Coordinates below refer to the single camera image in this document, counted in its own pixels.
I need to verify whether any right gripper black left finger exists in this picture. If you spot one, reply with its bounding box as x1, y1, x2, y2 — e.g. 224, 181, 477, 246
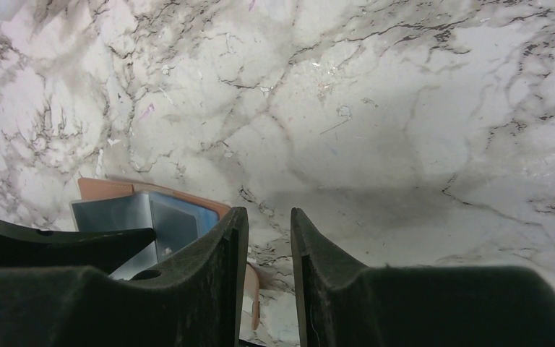
0, 207, 249, 346

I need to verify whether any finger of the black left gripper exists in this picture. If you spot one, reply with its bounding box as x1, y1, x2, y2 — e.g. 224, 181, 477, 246
0, 220, 155, 274

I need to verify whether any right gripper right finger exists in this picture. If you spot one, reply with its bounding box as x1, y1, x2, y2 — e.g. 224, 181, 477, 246
291, 208, 555, 346

